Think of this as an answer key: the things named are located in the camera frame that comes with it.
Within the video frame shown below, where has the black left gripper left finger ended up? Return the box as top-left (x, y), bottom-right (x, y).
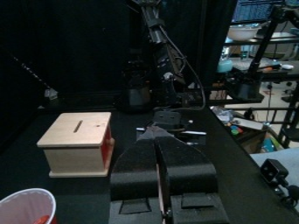
top-left (109, 136), bottom-right (162, 224)

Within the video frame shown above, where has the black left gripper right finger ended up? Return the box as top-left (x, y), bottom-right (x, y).
top-left (154, 136), bottom-right (230, 224)

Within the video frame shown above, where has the wooden box with slot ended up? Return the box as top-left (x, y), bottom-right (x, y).
top-left (37, 111), bottom-right (118, 179)

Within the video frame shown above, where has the box of coloured toys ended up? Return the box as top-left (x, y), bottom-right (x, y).
top-left (222, 116), bottom-right (274, 154)

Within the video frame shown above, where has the small black webcam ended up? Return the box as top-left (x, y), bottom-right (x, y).
top-left (260, 158), bottom-right (290, 187)

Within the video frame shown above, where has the teal bottle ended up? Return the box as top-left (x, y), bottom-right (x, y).
top-left (217, 57), bottom-right (236, 74)

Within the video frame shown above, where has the red plastic cup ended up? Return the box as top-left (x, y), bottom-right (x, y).
top-left (0, 187), bottom-right (59, 224)

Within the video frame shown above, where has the white bowl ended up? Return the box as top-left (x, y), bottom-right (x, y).
top-left (226, 24), bottom-right (262, 42)

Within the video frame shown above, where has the computer monitor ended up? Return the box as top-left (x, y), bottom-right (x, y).
top-left (232, 0), bottom-right (286, 23)

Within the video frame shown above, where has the black metal shelf frame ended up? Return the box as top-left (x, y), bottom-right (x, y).
top-left (210, 34), bottom-right (299, 150)

